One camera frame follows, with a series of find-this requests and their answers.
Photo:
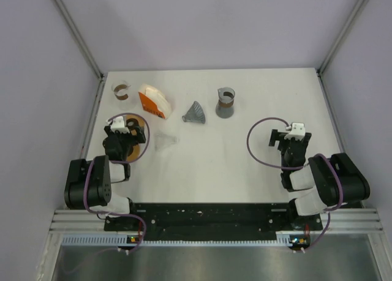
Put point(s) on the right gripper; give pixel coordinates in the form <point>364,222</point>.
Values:
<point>278,136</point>

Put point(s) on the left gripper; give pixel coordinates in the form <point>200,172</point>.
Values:
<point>135,139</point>

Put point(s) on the orange coffee filter box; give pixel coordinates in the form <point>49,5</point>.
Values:
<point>154,101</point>

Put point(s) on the grey glass carafe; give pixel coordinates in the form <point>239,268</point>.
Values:
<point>224,108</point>

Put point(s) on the grey glass dripper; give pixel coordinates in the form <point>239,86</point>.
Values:
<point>195,114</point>

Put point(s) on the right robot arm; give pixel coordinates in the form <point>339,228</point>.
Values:
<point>326,183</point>

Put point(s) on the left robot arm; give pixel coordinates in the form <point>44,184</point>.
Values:
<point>89,183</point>

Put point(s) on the clear glass dripper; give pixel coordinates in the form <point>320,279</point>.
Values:
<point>163,141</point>

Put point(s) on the clear glass carafe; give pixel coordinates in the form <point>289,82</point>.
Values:
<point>121,90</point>

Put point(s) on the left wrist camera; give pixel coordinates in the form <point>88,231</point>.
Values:
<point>118,125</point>

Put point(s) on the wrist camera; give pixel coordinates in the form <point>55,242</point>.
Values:
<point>118,125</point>
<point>295,130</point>

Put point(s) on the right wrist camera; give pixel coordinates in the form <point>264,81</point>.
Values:
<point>295,130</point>

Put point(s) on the aluminium frame rail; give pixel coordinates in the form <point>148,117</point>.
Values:
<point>343,221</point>

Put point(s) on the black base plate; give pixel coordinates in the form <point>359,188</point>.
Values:
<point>221,221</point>

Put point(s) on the grey cable duct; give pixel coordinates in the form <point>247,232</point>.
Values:
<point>282,240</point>

